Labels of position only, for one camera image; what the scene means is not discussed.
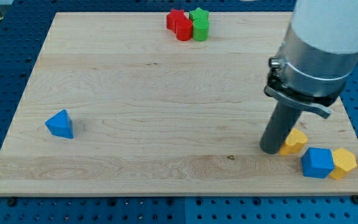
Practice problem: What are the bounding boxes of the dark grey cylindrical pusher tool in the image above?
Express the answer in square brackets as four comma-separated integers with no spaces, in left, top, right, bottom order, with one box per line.
[259,102,302,154]

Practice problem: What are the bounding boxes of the yellow hexagon block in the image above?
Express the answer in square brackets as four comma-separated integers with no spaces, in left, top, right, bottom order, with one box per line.
[329,147,357,180]

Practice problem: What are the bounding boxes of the blue triangle block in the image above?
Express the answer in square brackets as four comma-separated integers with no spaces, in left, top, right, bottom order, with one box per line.
[45,110,74,139]

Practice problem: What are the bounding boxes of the red cylinder block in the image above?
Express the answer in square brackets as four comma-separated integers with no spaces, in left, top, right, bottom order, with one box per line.
[175,19,193,41]

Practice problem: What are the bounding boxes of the yellow heart block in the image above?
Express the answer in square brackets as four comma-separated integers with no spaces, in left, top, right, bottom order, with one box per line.
[278,128,308,156]

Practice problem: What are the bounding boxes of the red star block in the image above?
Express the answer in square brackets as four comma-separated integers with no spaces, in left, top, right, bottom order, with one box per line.
[166,9,186,33]

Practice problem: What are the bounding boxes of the green star block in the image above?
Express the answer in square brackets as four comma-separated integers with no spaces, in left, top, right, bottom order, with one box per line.
[189,7,209,21]

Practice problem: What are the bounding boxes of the green cylinder block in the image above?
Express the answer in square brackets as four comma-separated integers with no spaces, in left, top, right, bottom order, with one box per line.
[193,18,209,41]

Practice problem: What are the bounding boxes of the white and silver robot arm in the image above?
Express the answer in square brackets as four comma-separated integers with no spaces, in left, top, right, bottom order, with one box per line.
[264,0,358,119]

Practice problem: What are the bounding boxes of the blue cube block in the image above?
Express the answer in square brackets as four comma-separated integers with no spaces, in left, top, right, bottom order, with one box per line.
[301,147,334,179]

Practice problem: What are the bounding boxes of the light wooden board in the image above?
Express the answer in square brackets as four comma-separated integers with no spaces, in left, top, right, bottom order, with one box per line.
[0,12,358,197]

